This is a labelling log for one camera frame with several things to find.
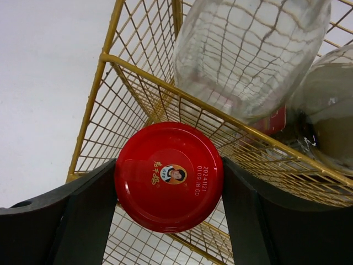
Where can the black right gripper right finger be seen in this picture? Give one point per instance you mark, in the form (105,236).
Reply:
(269,226)

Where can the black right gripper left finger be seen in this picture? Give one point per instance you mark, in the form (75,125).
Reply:
(67,225)

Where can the red lid sauce jar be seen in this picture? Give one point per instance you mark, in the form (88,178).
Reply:
(169,177)

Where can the gold wire basket rack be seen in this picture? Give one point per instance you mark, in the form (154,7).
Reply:
(134,87)

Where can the clear oil bottle gold spout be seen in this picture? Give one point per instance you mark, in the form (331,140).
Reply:
(245,58)

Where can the black cap vinegar bottle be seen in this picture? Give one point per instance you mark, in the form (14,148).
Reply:
(317,119)

